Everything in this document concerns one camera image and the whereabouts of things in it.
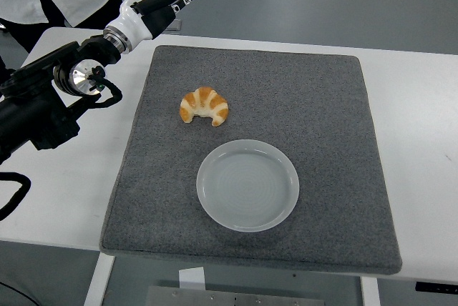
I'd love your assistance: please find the black table control box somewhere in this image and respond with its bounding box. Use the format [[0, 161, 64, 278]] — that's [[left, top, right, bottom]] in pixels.
[[414, 280, 458, 293]]

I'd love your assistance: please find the golden croissant bread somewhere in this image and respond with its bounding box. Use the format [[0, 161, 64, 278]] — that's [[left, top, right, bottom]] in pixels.
[[179, 86, 230, 127]]

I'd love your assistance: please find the white table leg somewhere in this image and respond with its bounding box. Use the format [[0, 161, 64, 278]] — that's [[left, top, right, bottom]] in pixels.
[[359, 276, 381, 306], [82, 252, 116, 306]]

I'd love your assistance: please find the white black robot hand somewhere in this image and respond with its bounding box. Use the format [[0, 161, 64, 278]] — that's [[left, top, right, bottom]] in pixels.
[[105, 0, 204, 41]]

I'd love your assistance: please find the pale grey round plate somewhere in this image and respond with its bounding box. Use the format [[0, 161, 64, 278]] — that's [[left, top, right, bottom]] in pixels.
[[195, 139, 301, 233]]

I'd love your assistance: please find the grey felt mat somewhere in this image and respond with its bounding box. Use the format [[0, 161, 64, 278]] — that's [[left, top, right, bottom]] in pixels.
[[99, 44, 404, 275]]

